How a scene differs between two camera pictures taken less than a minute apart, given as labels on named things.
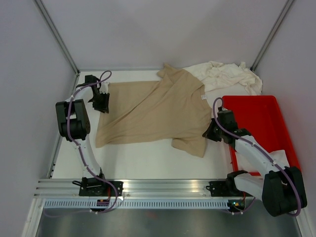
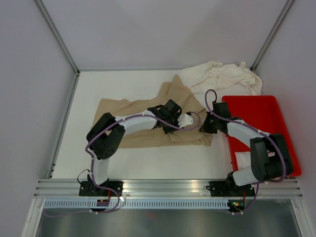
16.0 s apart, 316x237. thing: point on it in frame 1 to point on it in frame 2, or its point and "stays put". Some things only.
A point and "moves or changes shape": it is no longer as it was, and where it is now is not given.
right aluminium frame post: x=271 y=35 stays put
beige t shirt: x=175 y=107 moves or changes shape
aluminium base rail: x=69 y=187 stays put
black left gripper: x=104 y=107 to x=176 y=117
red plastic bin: x=263 y=117 stays put
